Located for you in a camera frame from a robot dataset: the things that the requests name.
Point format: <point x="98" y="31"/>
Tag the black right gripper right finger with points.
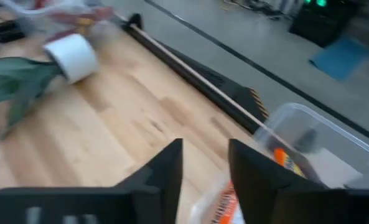
<point x="280" y="205"/>

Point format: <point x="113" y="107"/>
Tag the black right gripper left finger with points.
<point x="109" y="205"/>

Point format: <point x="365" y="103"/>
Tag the orange Maruchan noodle packet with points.
<point x="226" y="205"/>
<point x="285" y="158"/>

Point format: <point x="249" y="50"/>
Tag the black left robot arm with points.
<point x="3" y="32"/>

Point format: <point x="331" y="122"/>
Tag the clear plastic bin white label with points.
<point x="343" y="149"/>

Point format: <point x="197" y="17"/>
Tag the snake plant in white pot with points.
<point x="73" y="56"/>

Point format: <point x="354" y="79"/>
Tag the blue floor mat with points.
<point x="339" y="57"/>

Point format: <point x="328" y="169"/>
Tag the black computer tower lit fans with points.
<point x="321" y="25"/>

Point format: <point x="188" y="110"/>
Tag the black aluminium table frame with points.
<point x="190" y="76"/>

